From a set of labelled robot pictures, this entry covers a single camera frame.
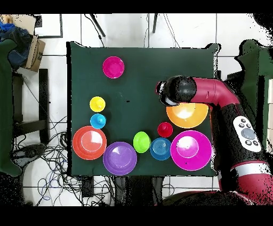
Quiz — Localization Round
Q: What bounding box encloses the red cup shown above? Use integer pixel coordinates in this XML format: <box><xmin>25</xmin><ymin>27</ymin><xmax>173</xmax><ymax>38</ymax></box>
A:
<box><xmin>157</xmin><ymin>122</ymin><xmax>174</xmax><ymax>138</ymax></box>

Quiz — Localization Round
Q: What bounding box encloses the blue fabric bundle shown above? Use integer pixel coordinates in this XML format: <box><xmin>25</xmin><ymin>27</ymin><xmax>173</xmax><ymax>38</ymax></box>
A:
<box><xmin>0</xmin><ymin>22</ymin><xmax>33</xmax><ymax>70</ymax></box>

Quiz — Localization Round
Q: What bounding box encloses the yellow cup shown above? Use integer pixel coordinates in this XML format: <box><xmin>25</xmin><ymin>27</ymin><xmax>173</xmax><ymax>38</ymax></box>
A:
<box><xmin>89</xmin><ymin>96</ymin><xmax>107</xmax><ymax>113</ymax></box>

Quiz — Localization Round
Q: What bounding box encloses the large orange bowl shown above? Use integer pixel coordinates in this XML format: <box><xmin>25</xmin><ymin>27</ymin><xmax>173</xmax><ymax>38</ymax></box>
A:
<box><xmin>166</xmin><ymin>102</ymin><xmax>209</xmax><ymax>129</ymax></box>

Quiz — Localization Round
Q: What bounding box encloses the blue cup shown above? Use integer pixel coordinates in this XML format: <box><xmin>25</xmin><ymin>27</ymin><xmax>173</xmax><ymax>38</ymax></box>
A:
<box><xmin>90</xmin><ymin>113</ymin><xmax>107</xmax><ymax>130</ymax></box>

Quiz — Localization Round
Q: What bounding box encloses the black stool frame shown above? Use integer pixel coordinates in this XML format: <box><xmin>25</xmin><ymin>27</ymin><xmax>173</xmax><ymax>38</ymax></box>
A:
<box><xmin>11</xmin><ymin>68</ymin><xmax>50</xmax><ymax>146</ymax></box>

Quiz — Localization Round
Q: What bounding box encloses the red-orange bowl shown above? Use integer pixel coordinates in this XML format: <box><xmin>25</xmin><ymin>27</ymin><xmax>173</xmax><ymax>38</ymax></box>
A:
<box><xmin>72</xmin><ymin>125</ymin><xmax>108</xmax><ymax>161</ymax></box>

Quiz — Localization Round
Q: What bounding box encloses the dark green tablecloth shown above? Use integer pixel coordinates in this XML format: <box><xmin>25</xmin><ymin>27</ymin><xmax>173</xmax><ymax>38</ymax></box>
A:
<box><xmin>66</xmin><ymin>41</ymin><xmax>221</xmax><ymax>177</ymax></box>

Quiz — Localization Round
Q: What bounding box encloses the tangle of floor cables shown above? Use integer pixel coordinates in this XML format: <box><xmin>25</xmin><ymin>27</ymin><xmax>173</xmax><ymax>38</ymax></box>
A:
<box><xmin>12</xmin><ymin>116</ymin><xmax>116</xmax><ymax>206</ymax></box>

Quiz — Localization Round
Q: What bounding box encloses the black tripod leg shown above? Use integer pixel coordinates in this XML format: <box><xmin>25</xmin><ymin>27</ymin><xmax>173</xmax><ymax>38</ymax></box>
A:
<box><xmin>89</xmin><ymin>13</ymin><xmax>106</xmax><ymax>37</ymax></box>
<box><xmin>152</xmin><ymin>13</ymin><xmax>159</xmax><ymax>34</ymax></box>

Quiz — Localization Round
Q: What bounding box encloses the blue bowl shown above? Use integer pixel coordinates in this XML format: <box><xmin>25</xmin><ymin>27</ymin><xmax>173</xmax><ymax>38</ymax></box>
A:
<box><xmin>149</xmin><ymin>137</ymin><xmax>172</xmax><ymax>161</ymax></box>

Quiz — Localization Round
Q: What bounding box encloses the green bowl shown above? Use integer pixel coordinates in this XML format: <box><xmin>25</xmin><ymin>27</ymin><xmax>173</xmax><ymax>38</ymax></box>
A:
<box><xmin>133</xmin><ymin>131</ymin><xmax>152</xmax><ymax>154</ymax></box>

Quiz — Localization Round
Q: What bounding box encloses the white panel black frame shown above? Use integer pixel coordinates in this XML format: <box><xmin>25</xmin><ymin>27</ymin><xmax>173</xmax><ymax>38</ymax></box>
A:
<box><xmin>34</xmin><ymin>13</ymin><xmax>63</xmax><ymax>39</ymax></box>

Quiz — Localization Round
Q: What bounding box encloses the black pedestal foot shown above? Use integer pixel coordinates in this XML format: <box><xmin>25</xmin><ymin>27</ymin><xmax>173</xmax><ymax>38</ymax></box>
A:
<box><xmin>10</xmin><ymin>143</ymin><xmax>46</xmax><ymax>165</ymax></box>

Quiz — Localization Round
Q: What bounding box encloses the dark green side cloth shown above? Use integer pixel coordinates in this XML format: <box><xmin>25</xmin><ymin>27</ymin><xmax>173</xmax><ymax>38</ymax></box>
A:
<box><xmin>233</xmin><ymin>39</ymin><xmax>273</xmax><ymax>150</ymax></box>
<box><xmin>0</xmin><ymin>39</ymin><xmax>22</xmax><ymax>176</ymax></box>

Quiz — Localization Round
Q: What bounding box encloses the brown cardboard box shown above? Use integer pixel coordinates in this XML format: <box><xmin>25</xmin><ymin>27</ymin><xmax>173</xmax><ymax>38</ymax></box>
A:
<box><xmin>22</xmin><ymin>35</ymin><xmax>46</xmax><ymax>72</ymax></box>

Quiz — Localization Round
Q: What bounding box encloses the purple bowl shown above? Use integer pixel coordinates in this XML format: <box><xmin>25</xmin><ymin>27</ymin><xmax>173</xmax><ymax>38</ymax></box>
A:
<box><xmin>102</xmin><ymin>141</ymin><xmax>138</xmax><ymax>176</ymax></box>

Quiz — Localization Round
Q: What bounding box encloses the small crimson bowl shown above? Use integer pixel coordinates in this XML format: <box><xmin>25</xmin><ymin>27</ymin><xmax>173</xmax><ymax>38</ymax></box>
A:
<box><xmin>102</xmin><ymin>56</ymin><xmax>125</xmax><ymax>79</ymax></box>

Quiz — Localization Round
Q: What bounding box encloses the large pink bowl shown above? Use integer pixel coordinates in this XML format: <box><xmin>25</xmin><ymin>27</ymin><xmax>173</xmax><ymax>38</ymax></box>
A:
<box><xmin>170</xmin><ymin>130</ymin><xmax>213</xmax><ymax>172</ymax></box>

